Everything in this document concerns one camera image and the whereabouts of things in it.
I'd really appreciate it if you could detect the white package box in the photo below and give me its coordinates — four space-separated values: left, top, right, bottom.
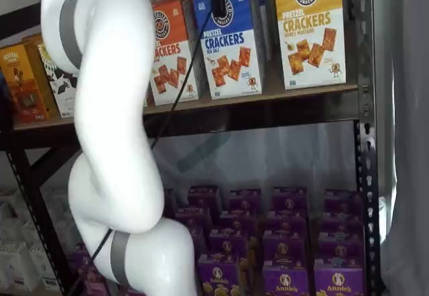
0 244 33 293
28 238 60 284
0 192 25 244

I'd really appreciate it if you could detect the purple Annie's snack box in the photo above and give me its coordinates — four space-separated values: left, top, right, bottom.
319 214 365 240
68 242 97 277
173 207 212 232
244 259 311 296
227 188 263 215
267 208 309 235
316 232 366 271
247 229 309 267
197 254 241 296
323 190 363 218
186 185 223 212
78 266 112 296
219 210 258 235
272 186 309 214
208 229 249 261
314 265 367 296

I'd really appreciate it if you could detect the black metal shelving rack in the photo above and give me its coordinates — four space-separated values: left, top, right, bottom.
0 0 383 296

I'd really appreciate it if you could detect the black cable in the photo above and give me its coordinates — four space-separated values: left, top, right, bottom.
90 0 224 263

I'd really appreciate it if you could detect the white sweet thins box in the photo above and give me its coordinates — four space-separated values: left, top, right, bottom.
36 42 82 119

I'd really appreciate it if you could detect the orange brown snack box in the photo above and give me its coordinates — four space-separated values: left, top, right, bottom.
20 33 46 48
0 43 60 125

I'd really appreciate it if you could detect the yellow honey mustard cracker box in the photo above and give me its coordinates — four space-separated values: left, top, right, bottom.
272 0 347 90

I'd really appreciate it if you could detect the wooden shelf board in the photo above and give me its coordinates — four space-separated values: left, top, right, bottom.
13 82 360 131

